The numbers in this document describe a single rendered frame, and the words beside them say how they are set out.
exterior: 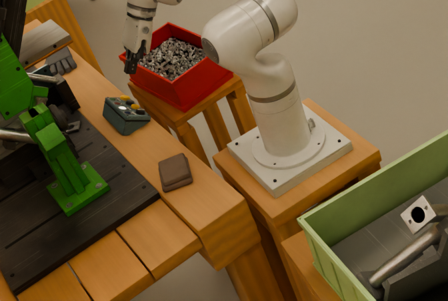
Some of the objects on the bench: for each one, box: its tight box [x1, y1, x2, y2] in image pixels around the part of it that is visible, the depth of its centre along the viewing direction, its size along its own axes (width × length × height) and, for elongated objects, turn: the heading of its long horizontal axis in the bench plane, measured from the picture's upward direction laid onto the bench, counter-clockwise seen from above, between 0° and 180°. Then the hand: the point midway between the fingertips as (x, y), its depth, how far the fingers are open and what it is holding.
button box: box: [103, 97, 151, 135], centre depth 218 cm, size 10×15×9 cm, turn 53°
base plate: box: [0, 66, 161, 296], centre depth 226 cm, size 42×110×2 cm, turn 53°
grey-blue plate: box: [31, 64, 64, 107], centre depth 232 cm, size 10×2×14 cm, turn 143°
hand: (131, 66), depth 218 cm, fingers closed
